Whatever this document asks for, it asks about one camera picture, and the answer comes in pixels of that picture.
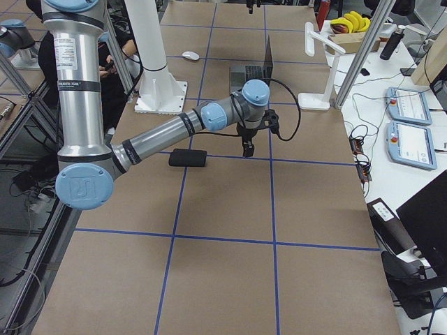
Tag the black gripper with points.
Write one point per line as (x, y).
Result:
(246, 132)

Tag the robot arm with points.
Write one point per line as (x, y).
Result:
(18, 45)
(88, 166)

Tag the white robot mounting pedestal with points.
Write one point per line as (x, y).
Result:
(159, 91)

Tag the aluminium frame post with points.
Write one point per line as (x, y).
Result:
(382, 11)

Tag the cardboard box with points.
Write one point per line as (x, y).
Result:
(351, 42)

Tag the black water bottle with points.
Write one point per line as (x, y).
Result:
(392, 43)

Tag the black mouse pad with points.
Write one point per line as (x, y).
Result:
(187, 158)

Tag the seated person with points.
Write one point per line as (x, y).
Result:
(111, 59)

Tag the yellow bananas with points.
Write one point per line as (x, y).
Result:
(350, 23)

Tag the grey laptop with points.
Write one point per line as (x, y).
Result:
(239, 74)

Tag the black monitor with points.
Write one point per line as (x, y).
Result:
(424, 218)

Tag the blue teach pendant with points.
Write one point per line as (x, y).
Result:
(411, 144)
(408, 105)

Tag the white computer mouse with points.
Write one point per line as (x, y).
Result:
(192, 56)

